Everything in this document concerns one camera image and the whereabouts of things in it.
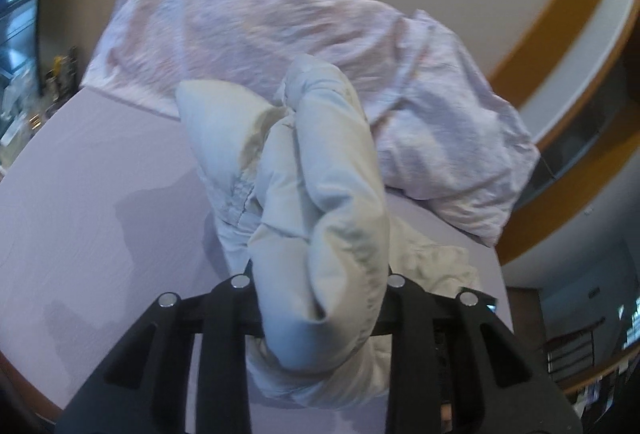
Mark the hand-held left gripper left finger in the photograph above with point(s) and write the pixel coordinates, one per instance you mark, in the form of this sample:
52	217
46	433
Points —
235	314

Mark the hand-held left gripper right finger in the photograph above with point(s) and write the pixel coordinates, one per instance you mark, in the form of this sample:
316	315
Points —
405	314

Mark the white duvet cloth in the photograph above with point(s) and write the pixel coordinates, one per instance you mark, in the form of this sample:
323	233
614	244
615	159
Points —
320	194

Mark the bed with purple sheet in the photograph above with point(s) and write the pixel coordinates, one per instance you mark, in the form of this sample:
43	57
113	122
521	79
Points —
100	214

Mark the wooden railing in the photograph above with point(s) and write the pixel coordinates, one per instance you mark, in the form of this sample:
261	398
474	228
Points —
575	344

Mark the dark glass door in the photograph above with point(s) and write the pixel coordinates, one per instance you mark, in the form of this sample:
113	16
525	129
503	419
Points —
590	124

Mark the television cabinet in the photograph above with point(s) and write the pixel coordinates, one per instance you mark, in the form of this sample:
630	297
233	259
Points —
20	134

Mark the pink-white pillow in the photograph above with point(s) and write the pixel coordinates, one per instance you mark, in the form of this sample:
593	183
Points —
225	24

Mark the dark bottles on cabinet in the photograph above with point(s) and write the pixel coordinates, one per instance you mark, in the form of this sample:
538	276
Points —
62	79

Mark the flat screen television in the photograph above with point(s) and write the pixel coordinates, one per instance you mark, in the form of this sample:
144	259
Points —
22	4

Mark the orange wooden door frame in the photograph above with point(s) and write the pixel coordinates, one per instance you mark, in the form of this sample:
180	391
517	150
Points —
565	14

